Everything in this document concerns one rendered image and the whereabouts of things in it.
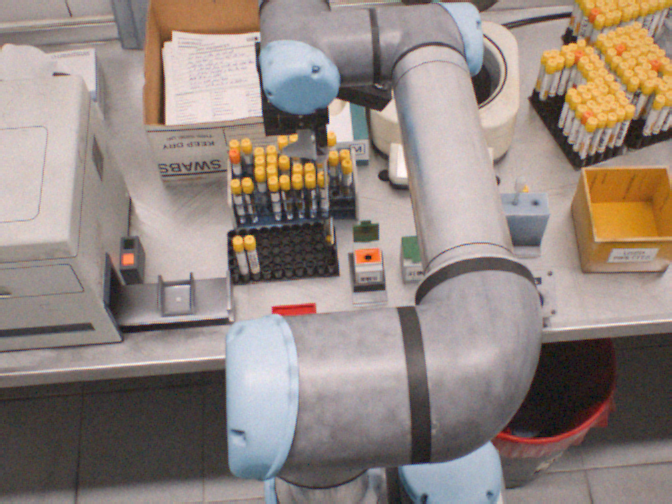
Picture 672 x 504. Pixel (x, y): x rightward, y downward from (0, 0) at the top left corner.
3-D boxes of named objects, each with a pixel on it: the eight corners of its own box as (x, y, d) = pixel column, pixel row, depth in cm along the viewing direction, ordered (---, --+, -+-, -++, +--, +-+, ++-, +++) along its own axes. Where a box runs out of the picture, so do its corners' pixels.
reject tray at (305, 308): (273, 348, 136) (273, 346, 135) (271, 308, 140) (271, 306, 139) (318, 344, 136) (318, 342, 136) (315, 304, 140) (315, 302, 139)
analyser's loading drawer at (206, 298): (97, 332, 136) (88, 316, 132) (100, 293, 140) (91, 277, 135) (234, 321, 136) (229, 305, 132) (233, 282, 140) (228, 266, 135)
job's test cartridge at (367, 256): (356, 290, 139) (355, 269, 134) (353, 263, 142) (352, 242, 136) (382, 288, 139) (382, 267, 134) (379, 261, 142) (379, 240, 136)
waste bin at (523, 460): (428, 513, 210) (442, 450, 171) (409, 367, 228) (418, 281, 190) (591, 499, 210) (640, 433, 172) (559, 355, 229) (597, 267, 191)
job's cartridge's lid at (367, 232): (352, 223, 133) (352, 220, 133) (353, 244, 136) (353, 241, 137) (379, 221, 133) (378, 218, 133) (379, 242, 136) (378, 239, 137)
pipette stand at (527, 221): (476, 257, 143) (483, 223, 135) (473, 220, 147) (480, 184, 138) (540, 257, 143) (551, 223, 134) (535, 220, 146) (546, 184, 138)
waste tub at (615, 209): (580, 275, 141) (594, 241, 132) (568, 203, 148) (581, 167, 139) (667, 273, 141) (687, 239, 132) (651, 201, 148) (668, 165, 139)
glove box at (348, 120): (306, 170, 153) (303, 134, 145) (298, 64, 165) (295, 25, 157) (379, 164, 153) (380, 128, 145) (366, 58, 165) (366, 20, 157)
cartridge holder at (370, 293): (353, 307, 139) (352, 296, 136) (348, 257, 144) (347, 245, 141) (388, 304, 139) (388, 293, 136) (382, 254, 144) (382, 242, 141)
